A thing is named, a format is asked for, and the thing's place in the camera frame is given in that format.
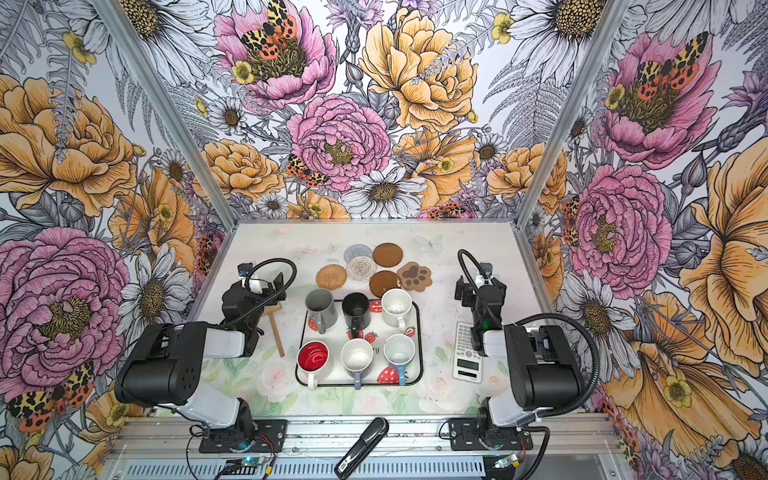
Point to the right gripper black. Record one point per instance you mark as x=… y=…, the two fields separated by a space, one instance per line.
x=474 y=294

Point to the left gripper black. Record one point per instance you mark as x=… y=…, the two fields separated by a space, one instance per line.
x=271 y=294

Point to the woven rattan coaster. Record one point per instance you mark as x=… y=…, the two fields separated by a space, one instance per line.
x=331 y=277

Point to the cork paw print coaster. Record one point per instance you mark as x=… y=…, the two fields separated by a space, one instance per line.
x=414 y=277

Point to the multicolour zigzag woven coaster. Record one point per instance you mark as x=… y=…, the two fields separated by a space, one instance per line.
x=361 y=268

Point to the grey woven coaster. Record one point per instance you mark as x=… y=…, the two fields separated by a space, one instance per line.
x=357 y=250

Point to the scratched brown wooden coaster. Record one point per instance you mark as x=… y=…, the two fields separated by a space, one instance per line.
x=383 y=281

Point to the plain brown wooden coaster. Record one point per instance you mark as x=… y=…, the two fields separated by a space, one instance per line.
x=388 y=254

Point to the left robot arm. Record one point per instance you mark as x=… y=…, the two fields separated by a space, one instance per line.
x=164 y=367

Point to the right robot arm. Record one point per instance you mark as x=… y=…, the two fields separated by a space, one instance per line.
x=543 y=375

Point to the small wooden mallet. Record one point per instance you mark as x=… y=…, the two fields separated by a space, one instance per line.
x=270 y=312

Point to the grey mug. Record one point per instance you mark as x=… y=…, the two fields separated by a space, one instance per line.
x=321 y=309

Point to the red inside white mug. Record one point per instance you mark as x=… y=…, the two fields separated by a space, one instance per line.
x=315 y=362

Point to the white calculator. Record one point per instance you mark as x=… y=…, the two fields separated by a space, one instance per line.
x=467 y=363

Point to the black mug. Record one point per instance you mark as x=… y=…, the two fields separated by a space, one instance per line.
x=357 y=315

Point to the white strawberry tray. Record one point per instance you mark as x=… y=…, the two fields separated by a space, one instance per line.
x=379 y=355

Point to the black stapler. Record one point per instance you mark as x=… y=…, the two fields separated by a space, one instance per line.
x=374 y=433

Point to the white mug blue handle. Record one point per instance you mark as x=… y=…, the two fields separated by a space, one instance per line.
x=399 y=351

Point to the white mug purple handle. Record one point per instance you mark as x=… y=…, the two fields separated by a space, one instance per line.
x=356 y=357

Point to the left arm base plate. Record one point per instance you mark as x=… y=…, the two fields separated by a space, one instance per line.
x=265 y=436

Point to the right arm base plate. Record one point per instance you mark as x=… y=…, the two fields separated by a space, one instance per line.
x=465 y=434

